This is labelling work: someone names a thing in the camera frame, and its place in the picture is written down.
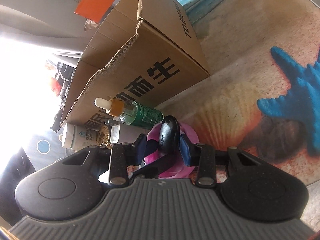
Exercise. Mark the white lidded jar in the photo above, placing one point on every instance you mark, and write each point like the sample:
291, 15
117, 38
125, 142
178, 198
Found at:
77, 136

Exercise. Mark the pink collapsible cup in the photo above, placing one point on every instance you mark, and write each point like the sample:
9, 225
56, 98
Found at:
175, 170

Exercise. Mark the green dropper bottle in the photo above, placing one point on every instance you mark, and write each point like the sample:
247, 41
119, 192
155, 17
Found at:
142, 115

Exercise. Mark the orange printed product box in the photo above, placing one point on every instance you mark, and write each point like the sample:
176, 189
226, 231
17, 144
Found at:
100, 0

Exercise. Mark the brown cardboard box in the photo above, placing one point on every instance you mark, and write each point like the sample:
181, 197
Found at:
155, 55

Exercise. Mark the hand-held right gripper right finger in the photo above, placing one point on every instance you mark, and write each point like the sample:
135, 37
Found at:
185, 150

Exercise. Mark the black oval device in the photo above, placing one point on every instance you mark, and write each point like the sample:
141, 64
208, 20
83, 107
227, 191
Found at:
170, 132

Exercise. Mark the gold lidded dark jar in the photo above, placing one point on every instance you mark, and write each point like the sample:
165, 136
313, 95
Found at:
102, 136

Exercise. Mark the pale curtain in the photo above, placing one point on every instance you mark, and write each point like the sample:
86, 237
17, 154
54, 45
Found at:
37, 10

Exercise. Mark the white charger plug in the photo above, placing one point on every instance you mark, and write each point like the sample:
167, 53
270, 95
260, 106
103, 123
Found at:
115, 133

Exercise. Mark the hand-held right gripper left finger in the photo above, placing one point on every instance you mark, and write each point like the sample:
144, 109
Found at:
141, 146

